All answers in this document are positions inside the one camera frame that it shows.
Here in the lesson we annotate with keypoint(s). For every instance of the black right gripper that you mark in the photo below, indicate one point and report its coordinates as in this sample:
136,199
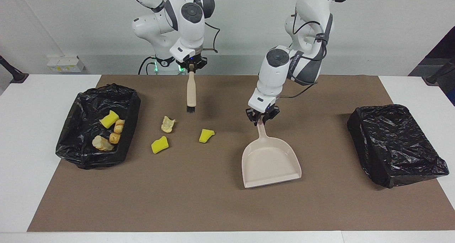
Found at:
192,61

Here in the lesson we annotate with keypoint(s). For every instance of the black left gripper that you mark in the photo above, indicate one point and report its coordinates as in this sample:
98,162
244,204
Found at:
263,112

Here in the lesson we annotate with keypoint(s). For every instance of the beige hand brush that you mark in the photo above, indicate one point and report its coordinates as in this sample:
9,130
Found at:
191,90

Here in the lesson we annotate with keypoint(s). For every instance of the beige plastic dustpan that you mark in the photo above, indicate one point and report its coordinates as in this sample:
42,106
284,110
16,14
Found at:
270,165

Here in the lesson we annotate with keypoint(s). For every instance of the small yellow sponge piece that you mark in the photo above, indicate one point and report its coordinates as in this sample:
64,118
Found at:
205,136

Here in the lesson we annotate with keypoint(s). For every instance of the beige torn bread chunk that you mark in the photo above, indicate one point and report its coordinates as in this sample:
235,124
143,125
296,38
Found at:
167,124

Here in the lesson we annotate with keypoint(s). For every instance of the large yellow sponge piece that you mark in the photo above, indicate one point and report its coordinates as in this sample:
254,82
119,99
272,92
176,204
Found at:
160,145

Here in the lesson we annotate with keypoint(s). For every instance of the small beige bread chunk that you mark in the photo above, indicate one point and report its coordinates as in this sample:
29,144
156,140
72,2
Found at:
119,126

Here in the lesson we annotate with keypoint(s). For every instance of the notched yellow sponge piece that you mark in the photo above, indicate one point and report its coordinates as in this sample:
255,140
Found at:
109,119

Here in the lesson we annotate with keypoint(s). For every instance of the brown bread roll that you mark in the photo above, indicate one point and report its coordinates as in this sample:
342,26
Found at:
114,138

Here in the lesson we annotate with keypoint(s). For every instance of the large beige bread chunk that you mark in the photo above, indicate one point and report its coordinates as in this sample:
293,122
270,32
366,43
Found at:
100,142

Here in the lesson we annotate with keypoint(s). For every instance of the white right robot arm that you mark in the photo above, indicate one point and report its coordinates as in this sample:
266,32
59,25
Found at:
188,26

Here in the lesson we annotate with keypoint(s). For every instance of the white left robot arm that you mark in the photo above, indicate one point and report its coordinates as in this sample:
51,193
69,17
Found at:
273,76

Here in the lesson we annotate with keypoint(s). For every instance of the bin with black bag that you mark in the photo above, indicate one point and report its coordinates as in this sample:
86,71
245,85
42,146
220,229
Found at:
81,104
394,143

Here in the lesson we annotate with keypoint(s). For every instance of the brown paper mat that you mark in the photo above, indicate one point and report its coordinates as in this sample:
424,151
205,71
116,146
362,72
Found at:
177,200

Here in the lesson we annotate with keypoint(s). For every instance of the white power strip box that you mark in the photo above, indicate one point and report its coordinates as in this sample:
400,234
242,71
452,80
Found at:
64,63

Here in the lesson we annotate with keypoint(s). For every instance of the black stand foot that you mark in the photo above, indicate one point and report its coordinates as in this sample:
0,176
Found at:
435,77
16,76

